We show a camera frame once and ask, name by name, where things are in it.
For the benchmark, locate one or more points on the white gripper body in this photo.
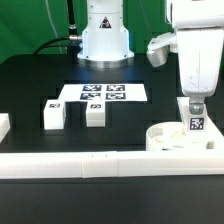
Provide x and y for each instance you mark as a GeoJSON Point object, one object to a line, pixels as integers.
{"type": "Point", "coordinates": [199, 54]}

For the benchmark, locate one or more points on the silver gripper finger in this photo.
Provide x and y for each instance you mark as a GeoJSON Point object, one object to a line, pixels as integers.
{"type": "Point", "coordinates": [196, 108]}

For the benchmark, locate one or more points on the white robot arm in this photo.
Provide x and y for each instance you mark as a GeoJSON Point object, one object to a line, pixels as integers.
{"type": "Point", "coordinates": [105, 40]}

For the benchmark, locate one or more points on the white U-shaped fence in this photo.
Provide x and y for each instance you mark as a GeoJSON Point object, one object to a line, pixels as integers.
{"type": "Point", "coordinates": [111, 164]}

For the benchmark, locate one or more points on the white marker sheet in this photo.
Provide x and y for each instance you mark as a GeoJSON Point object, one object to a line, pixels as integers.
{"type": "Point", "coordinates": [107, 92]}

